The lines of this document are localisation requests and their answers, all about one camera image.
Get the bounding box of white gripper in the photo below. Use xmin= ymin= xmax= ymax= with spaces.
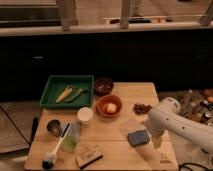
xmin=144 ymin=120 xmax=164 ymax=148

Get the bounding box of blue sponge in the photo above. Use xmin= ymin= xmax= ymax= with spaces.
xmin=127 ymin=130 xmax=150 ymax=147

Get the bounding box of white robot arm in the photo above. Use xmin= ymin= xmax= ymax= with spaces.
xmin=144 ymin=97 xmax=213 ymax=153

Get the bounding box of white paper cup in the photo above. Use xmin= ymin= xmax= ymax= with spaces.
xmin=77 ymin=107 xmax=94 ymax=124

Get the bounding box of green clear plastic cup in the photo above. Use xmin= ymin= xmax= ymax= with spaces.
xmin=62 ymin=135 xmax=77 ymax=152

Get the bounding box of small metal cup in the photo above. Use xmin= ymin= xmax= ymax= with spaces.
xmin=47 ymin=120 xmax=62 ymax=137

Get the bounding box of bunch of dark grapes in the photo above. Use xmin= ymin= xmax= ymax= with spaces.
xmin=133 ymin=103 xmax=152 ymax=115

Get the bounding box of spice bottle rack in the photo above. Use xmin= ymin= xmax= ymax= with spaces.
xmin=178 ymin=90 xmax=213 ymax=125

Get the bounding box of yellow round fruit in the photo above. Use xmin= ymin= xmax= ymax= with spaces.
xmin=105 ymin=103 xmax=117 ymax=115

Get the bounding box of orange bowl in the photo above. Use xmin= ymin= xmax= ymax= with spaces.
xmin=96 ymin=95 xmax=122 ymax=118

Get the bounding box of dark brown bowl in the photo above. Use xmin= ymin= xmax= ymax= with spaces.
xmin=94 ymin=77 xmax=114 ymax=96

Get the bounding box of wooden block eraser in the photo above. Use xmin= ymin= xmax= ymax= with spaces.
xmin=76 ymin=145 xmax=103 ymax=169

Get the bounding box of green vegetable pod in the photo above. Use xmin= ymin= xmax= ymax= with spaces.
xmin=64 ymin=88 xmax=87 ymax=103

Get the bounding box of corn cob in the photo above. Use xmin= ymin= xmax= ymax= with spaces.
xmin=55 ymin=87 xmax=72 ymax=103

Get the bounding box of green plastic tray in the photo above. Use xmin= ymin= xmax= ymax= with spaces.
xmin=40 ymin=75 xmax=94 ymax=110

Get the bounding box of black cable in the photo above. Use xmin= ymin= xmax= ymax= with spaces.
xmin=178 ymin=162 xmax=210 ymax=171

